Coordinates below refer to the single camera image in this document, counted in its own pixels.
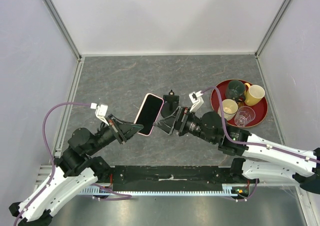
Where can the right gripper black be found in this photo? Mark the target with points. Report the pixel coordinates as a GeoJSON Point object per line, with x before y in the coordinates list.
{"type": "Point", "coordinates": [167, 124]}

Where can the black phone stand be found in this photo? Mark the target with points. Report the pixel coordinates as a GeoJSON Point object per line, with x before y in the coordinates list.
{"type": "Point", "coordinates": [171, 102]}

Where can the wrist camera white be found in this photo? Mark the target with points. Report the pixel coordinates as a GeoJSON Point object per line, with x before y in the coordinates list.
{"type": "Point", "coordinates": [100, 111]}
{"type": "Point", "coordinates": [196, 100]}

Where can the clear drinking glass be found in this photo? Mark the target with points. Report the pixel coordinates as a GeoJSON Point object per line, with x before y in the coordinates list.
{"type": "Point", "coordinates": [244, 116]}

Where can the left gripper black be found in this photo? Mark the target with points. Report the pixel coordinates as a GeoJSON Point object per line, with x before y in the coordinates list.
{"type": "Point", "coordinates": [134, 128]}

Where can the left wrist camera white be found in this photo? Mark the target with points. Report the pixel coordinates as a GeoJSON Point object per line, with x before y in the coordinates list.
{"type": "Point", "coordinates": [100, 111]}

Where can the phone with pink case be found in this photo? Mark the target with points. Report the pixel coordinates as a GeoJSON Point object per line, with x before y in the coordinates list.
{"type": "Point", "coordinates": [148, 113]}

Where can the white cable duct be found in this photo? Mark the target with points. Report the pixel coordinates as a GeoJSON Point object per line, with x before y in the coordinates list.
{"type": "Point", "coordinates": [226, 191]}

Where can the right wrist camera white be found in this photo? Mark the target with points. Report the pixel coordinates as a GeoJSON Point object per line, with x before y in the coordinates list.
{"type": "Point", "coordinates": [196, 100]}

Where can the cream white cup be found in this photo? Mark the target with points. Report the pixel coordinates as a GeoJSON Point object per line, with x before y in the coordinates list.
{"type": "Point", "coordinates": [230, 108]}

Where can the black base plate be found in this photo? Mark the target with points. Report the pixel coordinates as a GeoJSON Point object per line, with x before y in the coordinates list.
{"type": "Point", "coordinates": [169, 178]}

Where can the dark green mug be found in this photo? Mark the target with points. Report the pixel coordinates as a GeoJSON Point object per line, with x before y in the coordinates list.
{"type": "Point", "coordinates": [236, 91]}

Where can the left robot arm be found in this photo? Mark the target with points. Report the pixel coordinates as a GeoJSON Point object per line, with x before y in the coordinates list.
{"type": "Point", "coordinates": [73, 171]}

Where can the yellow mug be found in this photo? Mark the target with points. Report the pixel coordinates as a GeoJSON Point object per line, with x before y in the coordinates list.
{"type": "Point", "coordinates": [253, 94]}

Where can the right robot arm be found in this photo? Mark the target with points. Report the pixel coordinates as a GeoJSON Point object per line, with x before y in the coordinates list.
{"type": "Point", "coordinates": [255, 158]}

